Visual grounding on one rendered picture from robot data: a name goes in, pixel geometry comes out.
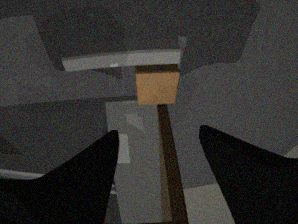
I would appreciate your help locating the tan rectangular box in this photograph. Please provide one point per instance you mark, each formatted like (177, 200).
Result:
(147, 185)

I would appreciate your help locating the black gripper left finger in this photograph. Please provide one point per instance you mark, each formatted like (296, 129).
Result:
(75, 193)

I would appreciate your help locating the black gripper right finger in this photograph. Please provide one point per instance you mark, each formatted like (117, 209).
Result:
(260, 187)

